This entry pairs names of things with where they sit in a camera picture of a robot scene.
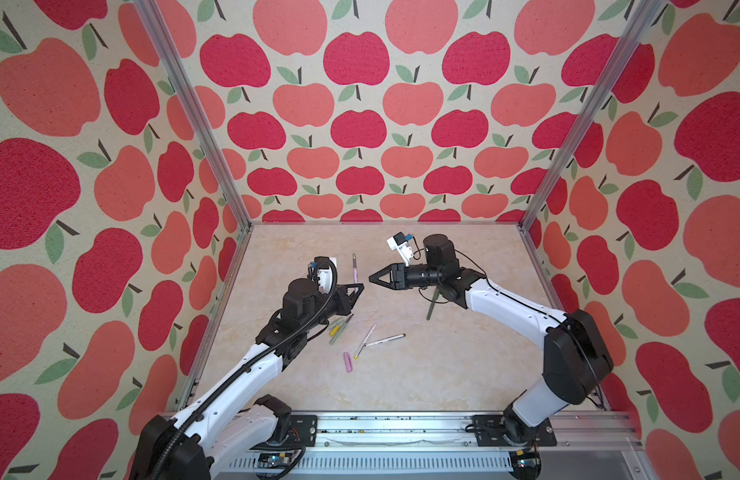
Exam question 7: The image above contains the pink pen cap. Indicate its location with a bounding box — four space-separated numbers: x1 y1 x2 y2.
343 352 353 373

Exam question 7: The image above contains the white pen brown end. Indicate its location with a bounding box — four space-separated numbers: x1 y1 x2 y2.
365 333 407 347

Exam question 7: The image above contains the light green pen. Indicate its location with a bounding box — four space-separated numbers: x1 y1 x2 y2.
329 314 353 345

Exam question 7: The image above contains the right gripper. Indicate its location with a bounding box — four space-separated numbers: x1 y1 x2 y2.
366 261 442 290

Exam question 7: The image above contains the pink pen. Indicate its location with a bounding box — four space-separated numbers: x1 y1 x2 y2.
352 253 359 283

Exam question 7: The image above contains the aluminium corner post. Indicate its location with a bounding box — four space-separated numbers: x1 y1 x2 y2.
134 1 253 235
519 0 668 234

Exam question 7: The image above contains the right aluminium corner post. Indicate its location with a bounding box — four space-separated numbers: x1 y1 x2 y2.
519 0 668 234

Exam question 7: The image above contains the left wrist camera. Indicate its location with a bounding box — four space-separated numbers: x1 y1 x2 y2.
307 256 337 294

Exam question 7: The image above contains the white pen yellow tip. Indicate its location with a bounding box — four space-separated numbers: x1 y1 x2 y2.
353 323 378 360

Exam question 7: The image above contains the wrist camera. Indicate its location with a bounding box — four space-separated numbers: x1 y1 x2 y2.
387 232 420 266
307 256 337 294

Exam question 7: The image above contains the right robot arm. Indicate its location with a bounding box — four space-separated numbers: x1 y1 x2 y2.
369 232 614 446

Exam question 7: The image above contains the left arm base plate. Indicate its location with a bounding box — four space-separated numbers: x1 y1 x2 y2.
252 415 319 451

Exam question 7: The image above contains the left aluminium corner post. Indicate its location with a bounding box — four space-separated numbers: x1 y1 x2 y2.
134 1 253 235

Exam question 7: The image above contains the dark green pen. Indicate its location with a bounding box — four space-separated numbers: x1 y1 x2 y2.
426 289 439 321

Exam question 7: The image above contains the aluminium front rail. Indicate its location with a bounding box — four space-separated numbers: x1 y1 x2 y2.
213 411 658 479

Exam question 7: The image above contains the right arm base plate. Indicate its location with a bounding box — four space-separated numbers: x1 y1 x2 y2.
465 414 558 448

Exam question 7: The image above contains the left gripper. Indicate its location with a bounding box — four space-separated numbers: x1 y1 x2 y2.
300 282 364 333

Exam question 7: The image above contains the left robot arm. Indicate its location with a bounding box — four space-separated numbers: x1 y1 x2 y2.
130 278 364 479

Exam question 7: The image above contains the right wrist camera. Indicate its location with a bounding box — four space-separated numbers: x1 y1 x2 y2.
387 232 420 266

